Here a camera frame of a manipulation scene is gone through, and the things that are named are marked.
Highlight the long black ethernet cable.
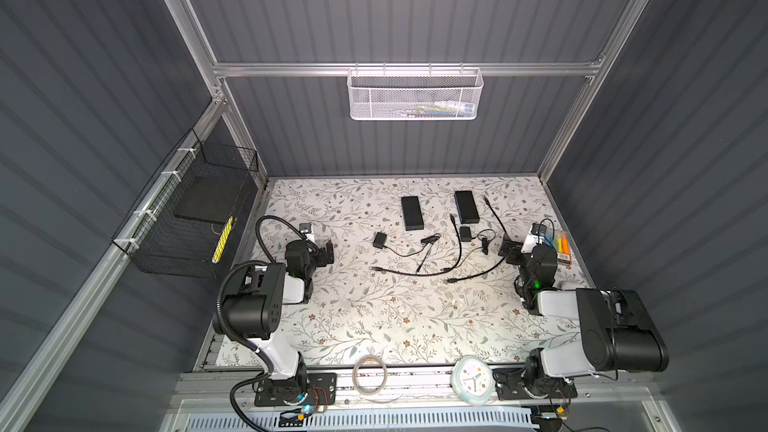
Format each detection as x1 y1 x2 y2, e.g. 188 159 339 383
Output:
370 214 463 278

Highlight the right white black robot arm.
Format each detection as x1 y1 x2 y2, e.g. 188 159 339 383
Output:
499 239 670 399

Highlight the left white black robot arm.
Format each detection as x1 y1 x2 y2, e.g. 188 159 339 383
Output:
213 215 335 404

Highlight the small black power adapter right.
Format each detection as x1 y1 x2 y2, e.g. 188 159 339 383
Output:
459 226 473 242

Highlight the highlighter marker pack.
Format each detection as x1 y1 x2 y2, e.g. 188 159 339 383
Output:
552 230 572 264

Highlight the black power adapter left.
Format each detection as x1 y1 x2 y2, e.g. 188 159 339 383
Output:
372 232 388 249

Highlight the yellow black striped item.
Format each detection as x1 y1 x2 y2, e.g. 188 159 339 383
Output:
211 216 234 264

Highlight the floral table mat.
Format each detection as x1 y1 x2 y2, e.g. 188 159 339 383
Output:
214 175 592 368

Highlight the black flat box in basket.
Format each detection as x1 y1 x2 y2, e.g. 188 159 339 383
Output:
174 177 249 225

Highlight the clear tape roll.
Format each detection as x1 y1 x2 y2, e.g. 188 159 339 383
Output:
351 355 389 397

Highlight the white round clock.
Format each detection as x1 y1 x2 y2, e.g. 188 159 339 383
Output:
450 355 495 406

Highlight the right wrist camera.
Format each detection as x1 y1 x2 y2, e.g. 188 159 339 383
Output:
521 223 546 254

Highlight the black wire basket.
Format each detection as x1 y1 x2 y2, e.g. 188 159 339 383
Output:
113 133 260 279

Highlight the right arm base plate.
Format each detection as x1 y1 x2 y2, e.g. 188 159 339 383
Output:
492 367 578 401

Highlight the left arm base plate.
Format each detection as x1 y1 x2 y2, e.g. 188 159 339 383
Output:
251 372 338 407

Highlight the white wire mesh basket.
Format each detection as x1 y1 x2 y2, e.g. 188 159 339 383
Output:
346 67 484 121

